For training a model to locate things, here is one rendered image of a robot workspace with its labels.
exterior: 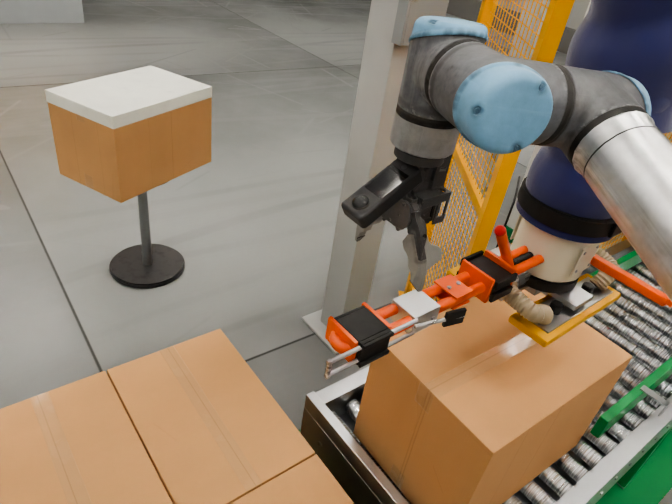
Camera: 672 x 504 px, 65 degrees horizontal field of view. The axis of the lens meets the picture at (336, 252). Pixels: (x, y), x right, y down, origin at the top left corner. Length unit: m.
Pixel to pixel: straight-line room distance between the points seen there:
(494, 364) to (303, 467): 0.61
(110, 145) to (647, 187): 2.14
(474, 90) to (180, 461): 1.31
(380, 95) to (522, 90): 1.55
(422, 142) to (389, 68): 1.36
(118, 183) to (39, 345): 0.84
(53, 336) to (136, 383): 1.08
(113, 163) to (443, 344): 1.62
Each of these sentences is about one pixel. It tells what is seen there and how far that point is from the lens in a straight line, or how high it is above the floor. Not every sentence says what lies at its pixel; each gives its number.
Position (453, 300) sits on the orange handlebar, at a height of 1.28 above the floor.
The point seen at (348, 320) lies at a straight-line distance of 0.91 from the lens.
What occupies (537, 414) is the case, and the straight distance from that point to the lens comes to 1.38.
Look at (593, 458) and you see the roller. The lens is 1.95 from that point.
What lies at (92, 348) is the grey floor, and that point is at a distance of 2.73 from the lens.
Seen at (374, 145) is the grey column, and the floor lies 1.07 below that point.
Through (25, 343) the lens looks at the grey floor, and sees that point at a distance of 2.84.
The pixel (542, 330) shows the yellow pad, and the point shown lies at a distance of 1.26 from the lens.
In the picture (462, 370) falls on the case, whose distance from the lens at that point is 1.39.
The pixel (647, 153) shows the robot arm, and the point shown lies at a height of 1.72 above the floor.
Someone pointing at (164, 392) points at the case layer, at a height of 0.54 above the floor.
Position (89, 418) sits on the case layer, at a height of 0.54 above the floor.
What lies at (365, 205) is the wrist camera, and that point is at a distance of 0.72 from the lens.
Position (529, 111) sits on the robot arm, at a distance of 0.59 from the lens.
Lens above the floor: 1.89
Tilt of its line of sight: 34 degrees down
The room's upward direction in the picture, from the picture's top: 9 degrees clockwise
